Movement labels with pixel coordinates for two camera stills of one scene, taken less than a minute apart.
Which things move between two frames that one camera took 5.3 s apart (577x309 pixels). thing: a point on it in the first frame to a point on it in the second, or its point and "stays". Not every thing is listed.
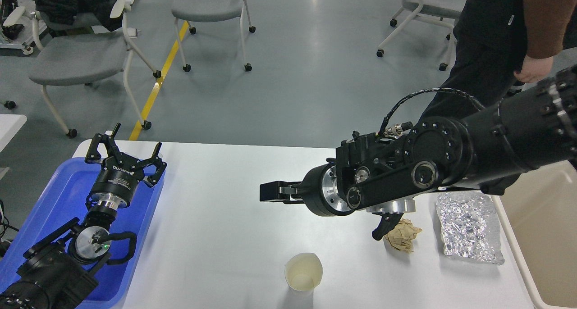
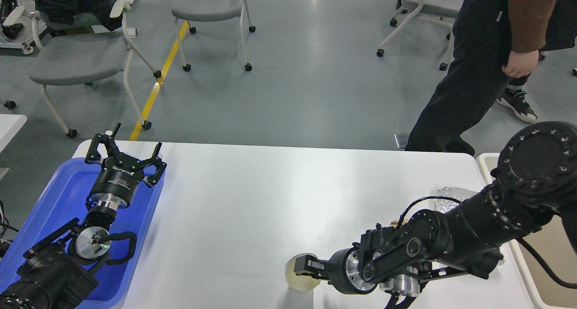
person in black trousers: (491, 31) stays
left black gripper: (120, 174) stays
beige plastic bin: (539, 212) stays
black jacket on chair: (60, 3) stays
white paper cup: (304, 271) stays
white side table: (10, 124) stays
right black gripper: (319, 191) to (342, 272)
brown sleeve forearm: (548, 9) to (530, 8)
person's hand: (533, 69) to (519, 65)
